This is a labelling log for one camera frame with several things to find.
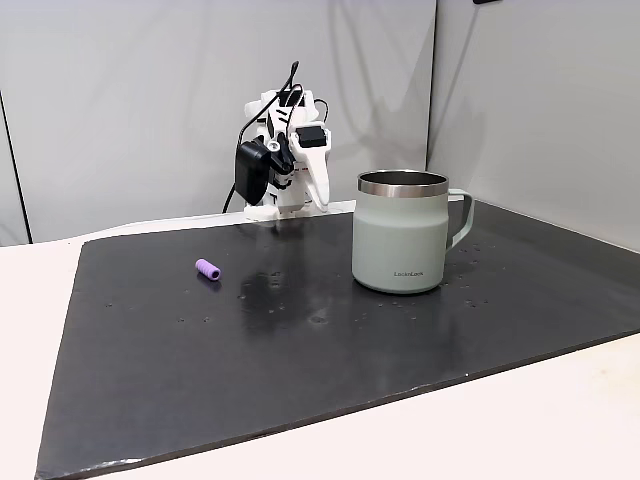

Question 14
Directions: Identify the purple ribbed pen grip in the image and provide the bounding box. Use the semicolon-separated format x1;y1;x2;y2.
194;258;223;284

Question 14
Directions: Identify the pale green steel mug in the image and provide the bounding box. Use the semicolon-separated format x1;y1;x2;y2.
351;170;476;295

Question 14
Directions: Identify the black table mat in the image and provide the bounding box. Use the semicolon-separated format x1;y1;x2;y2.
34;199;640;480

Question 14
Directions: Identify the black camera cable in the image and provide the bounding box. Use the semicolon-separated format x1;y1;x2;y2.
238;60;330;146

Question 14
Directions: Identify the black oval camera box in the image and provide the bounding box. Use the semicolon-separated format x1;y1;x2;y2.
234;140;274;207

